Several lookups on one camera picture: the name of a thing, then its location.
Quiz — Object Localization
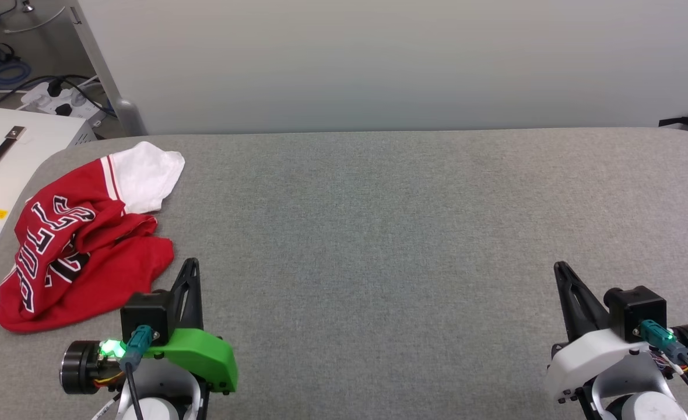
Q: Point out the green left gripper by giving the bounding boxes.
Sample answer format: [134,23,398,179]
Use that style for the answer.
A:
[145,258,239,394]

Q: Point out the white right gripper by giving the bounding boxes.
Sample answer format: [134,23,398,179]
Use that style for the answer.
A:
[544,261,652,404]

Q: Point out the red basketball jersey shirt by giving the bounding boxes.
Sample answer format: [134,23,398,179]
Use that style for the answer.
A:
[0,141,185,333]

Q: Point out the grey fabric table cover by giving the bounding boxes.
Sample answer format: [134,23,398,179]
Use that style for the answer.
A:
[0,127,688,420]

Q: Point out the grey metal partition leg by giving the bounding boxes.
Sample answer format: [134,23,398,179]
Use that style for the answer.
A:
[66,0,148,137]

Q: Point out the white power strip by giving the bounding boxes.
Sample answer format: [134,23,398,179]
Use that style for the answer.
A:
[20,80,107,127]

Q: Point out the white equipment case black handle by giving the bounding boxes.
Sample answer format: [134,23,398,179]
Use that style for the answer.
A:
[0,106,97,268]

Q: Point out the blue coiled cable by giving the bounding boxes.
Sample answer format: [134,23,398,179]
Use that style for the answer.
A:
[0,58,32,90]

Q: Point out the white floor cable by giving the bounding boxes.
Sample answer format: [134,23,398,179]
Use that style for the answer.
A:
[3,6,66,34]

